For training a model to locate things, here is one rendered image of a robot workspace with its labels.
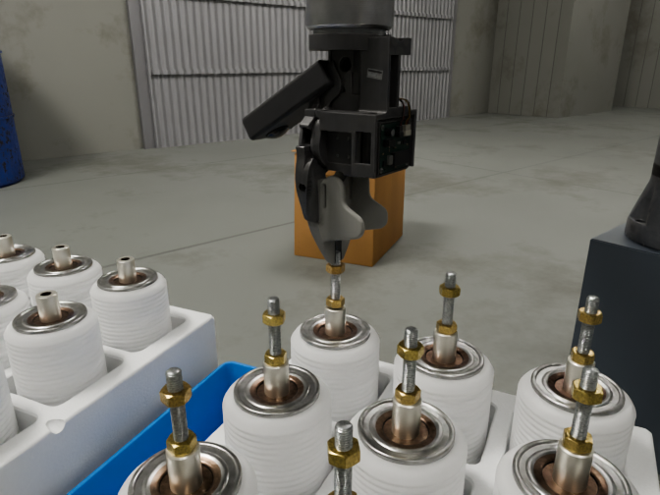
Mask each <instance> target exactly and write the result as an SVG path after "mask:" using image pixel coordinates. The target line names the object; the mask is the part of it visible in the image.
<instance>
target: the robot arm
mask: <svg viewBox="0 0 660 495"><path fill-rule="evenodd" d="M394 2H395V0H305V26H306V28H307V29H308V30H313V34H309V35H308V47H309V51H328V60H318V61H316V62H315V63H314V64H313V65H311V66H310V67H309V68H307V69H306V70H305V71H304V72H302V73H301V74H300V75H298V76H297V77H296V78H294V79H293V80H292V81H291V82H289V83H288V84H286V85H285V86H284V87H282V88H281V89H280V90H279V91H277V92H276V93H275V94H273V95H272V96H271V97H269V98H268V99H267V100H266V101H264V102H263V103H262V104H260V105H259V106H258V107H256V108H255V109H254V110H253V111H251V112H250V113H249V114H247V115H246V116H245V117H244V118H243V125H244V127H245V129H246V131H247V135H248V137H249V138H250V139H251V140H256V139H263V138H280V137H281V136H283V135H284V134H285V133H286V132H287V131H288V130H289V129H291V128H292V127H294V126H295V125H297V124H298V123H300V128H301V130H300V136H299V145H297V146H296V151H297V162H296V172H295V181H296V190H297V194H298V198H299V201H300V205H301V208H302V214H303V218H304V219H305V220H306V221H307V223H308V227H309V230H310V232H311V234H312V236H313V238H314V240H315V242H316V244H317V246H318V248H319V249H320V251H321V253H322V255H323V256H324V258H325V259H326V261H327V262H328V263H331V264H334V263H336V250H338V251H339V252H340V253H341V259H340V260H342V259H344V256H345V254H346V251H347V249H348V246H349V243H350V240H356V239H359V238H361V237H362V236H363V234H364V230H373V229H381V228H383V227H384V226H385V225H386V224H387V221H388V212H387V210H386V208H385V207H383V206H382V205H381V204H379V203H378V202H377V201H375V200H374V199H373V198H372V197H371V195H370V191H369V178H370V179H375V178H380V177H383V176H386V175H389V174H392V173H395V172H398V171H402V170H405V169H408V167H409V166H413V164H414V146H415V128H416V111H417V109H411V105H410V103H409V101H408V100H406V99H405V98H399V93H400V71H401V55H411V47H412V39H411V38H407V37H406V38H395V37H394V36H391V34H386V30H390V29H391V28H392V27H393V24H394ZM403 100H405V101H406V102H407V103H408V106H405V104H404V101H403ZM399 101H401V102H402V105H403V106H399ZM408 107H409V109H408ZM328 170H330V171H336V173H335V174H334V176H329V177H327V178H326V175H325V173H326V172H327V171H328ZM625 235H626V236H627V237H628V238H629V239H630V240H632V241H634V242H636V243H638V244H640V245H642V246H645V247H647V248H652V249H656V250H659V251H660V136H659V139H658V144H657V149H656V154H655V158H654V163H653V168H652V173H651V177H650V180H649V182H648V184H647V185H646V187H645V189H644V190H643V192H642V194H641V195H640V197H639V199H638V200H637V202H636V204H635V205H634V207H633V209H632V211H631V213H630V214H629V216H628V219H627V223H626V228H625Z"/></svg>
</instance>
